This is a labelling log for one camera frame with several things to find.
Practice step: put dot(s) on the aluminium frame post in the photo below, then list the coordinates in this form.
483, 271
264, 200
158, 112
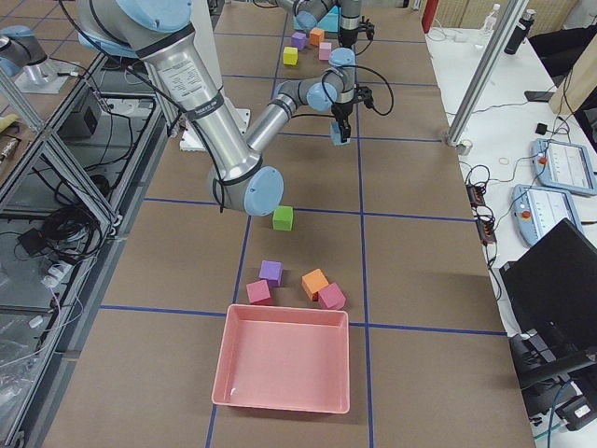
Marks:
493, 37

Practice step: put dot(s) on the light blue block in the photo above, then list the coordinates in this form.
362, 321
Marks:
335, 135

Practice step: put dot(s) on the black smartphone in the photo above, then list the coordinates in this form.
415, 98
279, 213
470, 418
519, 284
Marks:
538, 96

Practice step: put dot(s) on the teach pendant far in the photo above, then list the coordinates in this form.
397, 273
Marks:
563, 165

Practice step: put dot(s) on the black water bottle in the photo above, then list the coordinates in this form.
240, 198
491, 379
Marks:
521, 30

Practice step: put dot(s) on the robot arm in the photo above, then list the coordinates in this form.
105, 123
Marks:
309, 13
161, 34

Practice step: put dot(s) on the teach pendant near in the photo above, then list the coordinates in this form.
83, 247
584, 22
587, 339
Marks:
537, 210

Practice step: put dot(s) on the orange foam block near cyan bin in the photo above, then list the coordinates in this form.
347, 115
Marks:
317, 36

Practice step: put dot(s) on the black laptop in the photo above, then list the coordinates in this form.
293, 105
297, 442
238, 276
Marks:
553, 285

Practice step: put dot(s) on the dark pink foam block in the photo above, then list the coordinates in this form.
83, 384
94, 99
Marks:
258, 293

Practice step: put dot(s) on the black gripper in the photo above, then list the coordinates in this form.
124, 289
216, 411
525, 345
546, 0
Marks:
345, 33
341, 111

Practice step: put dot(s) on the purple foam block near cyan bin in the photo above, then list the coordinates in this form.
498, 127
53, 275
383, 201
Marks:
298, 40

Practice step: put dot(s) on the teach pendant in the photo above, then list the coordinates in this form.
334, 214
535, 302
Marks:
563, 165
537, 210

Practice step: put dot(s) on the yellow foam block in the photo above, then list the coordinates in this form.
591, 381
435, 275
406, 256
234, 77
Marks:
290, 56

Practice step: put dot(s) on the cyan plastic bin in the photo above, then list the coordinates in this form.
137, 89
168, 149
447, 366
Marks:
331, 21

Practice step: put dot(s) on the orange foam block near red bin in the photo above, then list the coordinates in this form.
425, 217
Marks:
313, 282

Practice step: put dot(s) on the light pink foam block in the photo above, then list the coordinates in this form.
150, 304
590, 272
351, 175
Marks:
324, 50

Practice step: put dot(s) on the purple foam block near red bin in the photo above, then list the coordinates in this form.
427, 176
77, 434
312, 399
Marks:
272, 272

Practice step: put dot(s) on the red plastic bin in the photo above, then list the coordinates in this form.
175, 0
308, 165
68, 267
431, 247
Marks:
284, 358

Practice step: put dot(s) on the green foam block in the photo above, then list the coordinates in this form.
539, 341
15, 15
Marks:
283, 218

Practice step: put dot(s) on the magenta foam block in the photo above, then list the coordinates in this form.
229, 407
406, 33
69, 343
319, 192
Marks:
331, 297

